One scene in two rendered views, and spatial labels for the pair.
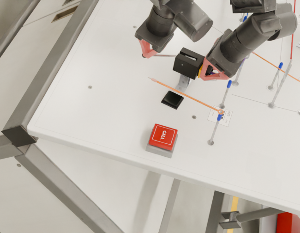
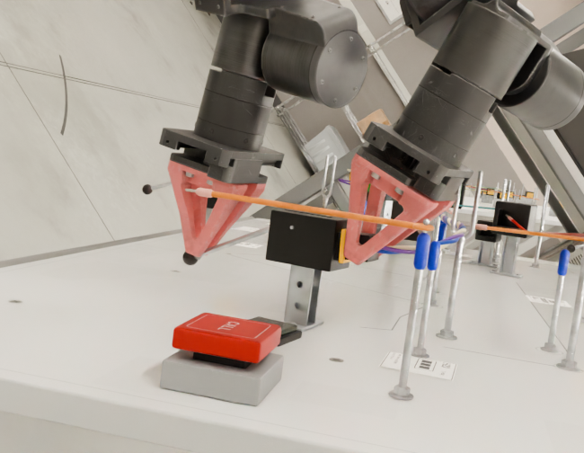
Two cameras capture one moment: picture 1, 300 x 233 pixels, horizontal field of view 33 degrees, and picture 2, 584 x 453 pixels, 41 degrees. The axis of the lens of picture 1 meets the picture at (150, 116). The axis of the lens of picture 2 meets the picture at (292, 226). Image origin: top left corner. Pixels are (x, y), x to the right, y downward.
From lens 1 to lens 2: 0.75 m
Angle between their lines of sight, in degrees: 45
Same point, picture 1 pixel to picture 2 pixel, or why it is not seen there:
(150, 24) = (202, 115)
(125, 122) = (102, 346)
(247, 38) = (466, 48)
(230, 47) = (421, 103)
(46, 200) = not seen: outside the picture
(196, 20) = (322, 14)
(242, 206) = not seen: outside the picture
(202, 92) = (356, 336)
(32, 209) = not seen: outside the picture
